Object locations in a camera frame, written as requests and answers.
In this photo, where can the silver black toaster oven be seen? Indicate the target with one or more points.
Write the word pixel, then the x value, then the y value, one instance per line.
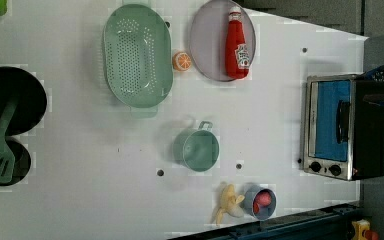
pixel 343 127

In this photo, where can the red ketchup bottle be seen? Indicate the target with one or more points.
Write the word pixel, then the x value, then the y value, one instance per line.
pixel 237 58

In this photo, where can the yellow red emergency button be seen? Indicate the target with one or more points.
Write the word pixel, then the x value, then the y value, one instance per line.
pixel 363 231

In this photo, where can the red toy in cup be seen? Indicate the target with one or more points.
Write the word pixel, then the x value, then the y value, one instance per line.
pixel 262 199

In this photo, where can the blue-grey small cup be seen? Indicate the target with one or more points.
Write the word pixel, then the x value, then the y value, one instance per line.
pixel 265 212

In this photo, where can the grey round plate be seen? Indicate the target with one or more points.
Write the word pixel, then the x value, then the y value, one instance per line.
pixel 208 38

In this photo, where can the peeled banana toy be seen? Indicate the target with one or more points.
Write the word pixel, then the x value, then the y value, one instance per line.
pixel 229 204

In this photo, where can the green metal cup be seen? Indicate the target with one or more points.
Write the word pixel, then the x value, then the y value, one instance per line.
pixel 197 148

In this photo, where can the orange slice toy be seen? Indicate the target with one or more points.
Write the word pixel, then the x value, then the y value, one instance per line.
pixel 181 61

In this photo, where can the green oval colander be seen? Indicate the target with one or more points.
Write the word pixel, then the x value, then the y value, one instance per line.
pixel 137 58

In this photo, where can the small black pot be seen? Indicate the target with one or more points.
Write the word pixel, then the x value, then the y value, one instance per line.
pixel 22 161

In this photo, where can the large black pan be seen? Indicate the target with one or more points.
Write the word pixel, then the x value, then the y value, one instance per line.
pixel 32 99

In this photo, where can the dark blue table frame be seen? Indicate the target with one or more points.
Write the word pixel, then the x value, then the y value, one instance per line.
pixel 329 223

